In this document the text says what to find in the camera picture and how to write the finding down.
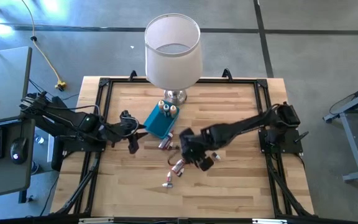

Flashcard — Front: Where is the white bracket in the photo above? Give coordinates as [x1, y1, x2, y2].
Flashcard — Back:
[252, 218, 288, 224]
[78, 217, 114, 224]

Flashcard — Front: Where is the yellow extension cable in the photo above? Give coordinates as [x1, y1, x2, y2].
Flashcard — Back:
[20, 0, 68, 91]

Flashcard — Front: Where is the black computer mouse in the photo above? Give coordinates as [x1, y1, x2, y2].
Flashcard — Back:
[9, 137, 29, 165]

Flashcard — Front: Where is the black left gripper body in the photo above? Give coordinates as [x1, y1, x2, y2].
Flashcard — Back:
[107, 110, 140, 155]

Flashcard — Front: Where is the black floor cable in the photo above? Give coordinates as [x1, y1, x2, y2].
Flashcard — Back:
[28, 78, 80, 102]

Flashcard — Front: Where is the blue-grey table frame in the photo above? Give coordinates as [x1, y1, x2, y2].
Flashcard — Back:
[323, 78, 358, 183]

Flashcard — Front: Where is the black equipment stand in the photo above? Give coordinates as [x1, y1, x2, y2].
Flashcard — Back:
[50, 95, 74, 172]

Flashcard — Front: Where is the black aluminium rig frame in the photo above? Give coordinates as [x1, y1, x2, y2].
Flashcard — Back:
[53, 76, 316, 220]

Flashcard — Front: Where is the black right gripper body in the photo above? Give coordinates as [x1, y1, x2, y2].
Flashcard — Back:
[178, 126, 214, 172]

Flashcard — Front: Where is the teal plastic bin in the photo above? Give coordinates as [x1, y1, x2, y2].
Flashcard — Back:
[143, 99, 181, 140]

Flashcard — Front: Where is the white shade metal table lamp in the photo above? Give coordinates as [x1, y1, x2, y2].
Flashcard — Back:
[144, 12, 203, 106]

